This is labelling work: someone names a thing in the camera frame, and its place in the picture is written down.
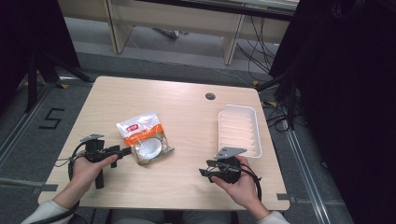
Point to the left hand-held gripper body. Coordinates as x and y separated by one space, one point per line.
93 149

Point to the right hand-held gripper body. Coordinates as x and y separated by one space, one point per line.
229 169

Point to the orange and white snack packet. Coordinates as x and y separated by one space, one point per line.
144 137

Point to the white plastic tray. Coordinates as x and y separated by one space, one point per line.
239 130

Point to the person's left hand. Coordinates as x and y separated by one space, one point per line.
84 171

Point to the person's right hand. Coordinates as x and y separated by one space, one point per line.
246 189

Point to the black metal stand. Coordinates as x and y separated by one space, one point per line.
46 71
288 90

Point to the grey power strip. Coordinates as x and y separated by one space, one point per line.
168 33

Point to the black curtain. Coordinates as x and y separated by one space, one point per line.
28 37
342 93

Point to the metal floor rail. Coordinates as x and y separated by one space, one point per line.
21 127
306 174

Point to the light wooden desk frame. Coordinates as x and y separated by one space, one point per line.
174 15

